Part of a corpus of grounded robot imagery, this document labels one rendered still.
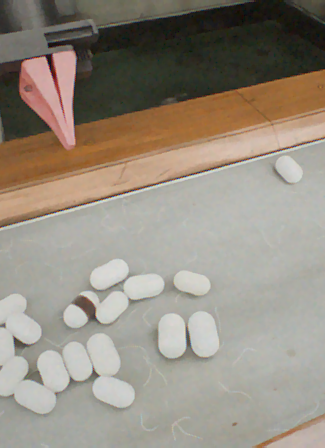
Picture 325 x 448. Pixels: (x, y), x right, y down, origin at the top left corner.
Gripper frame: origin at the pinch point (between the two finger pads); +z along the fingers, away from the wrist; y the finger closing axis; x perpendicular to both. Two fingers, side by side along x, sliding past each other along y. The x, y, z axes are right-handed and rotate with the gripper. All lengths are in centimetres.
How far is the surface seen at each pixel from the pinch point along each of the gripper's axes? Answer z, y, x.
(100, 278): 12.8, -1.4, -0.9
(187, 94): -54, 85, 153
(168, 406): 23.4, -0.8, -7.3
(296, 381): 25.1, 8.8, -8.7
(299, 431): 26.9, 5.5, -13.4
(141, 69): -76, 77, 171
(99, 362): 18.9, -4.4, -6.0
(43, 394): 19.5, -8.8, -6.5
